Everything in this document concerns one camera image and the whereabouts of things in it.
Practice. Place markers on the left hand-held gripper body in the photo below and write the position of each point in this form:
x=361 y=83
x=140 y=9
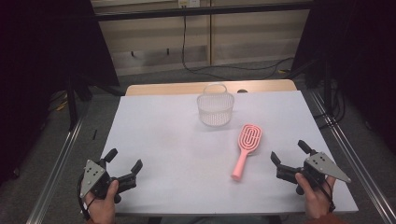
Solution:
x=93 y=175

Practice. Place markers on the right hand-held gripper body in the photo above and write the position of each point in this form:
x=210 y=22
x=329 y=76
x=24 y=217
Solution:
x=323 y=166

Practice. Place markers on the pink hairbrush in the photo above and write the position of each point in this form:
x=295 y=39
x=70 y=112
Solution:
x=247 y=144

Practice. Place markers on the white mesh basket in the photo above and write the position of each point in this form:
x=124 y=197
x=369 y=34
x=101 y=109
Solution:
x=214 y=109

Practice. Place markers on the person's left hand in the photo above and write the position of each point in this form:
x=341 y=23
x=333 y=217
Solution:
x=104 y=207

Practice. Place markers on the person's right hand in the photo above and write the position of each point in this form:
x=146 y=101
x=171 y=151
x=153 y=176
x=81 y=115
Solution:
x=314 y=199

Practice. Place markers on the small black floor piece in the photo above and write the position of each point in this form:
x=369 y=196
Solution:
x=94 y=134

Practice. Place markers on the white table board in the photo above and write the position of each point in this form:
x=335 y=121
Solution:
x=174 y=174

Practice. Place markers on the black metal stand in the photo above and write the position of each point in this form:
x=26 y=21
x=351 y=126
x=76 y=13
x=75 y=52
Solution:
x=327 y=84
x=72 y=102

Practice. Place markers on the small dark round object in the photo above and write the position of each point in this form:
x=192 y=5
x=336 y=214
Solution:
x=242 y=91

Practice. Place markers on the wooden table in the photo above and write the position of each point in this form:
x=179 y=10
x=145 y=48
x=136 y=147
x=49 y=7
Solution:
x=174 y=88

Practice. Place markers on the black curtain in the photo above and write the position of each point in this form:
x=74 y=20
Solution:
x=37 y=62
x=358 y=56

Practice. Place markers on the black horizontal bar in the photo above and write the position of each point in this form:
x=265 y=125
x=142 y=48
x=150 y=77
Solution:
x=199 y=11

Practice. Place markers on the aluminium floor rail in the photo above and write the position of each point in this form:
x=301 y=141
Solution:
x=57 y=168
x=351 y=149

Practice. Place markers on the white wall socket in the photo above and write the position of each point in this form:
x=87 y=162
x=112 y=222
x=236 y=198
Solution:
x=188 y=3

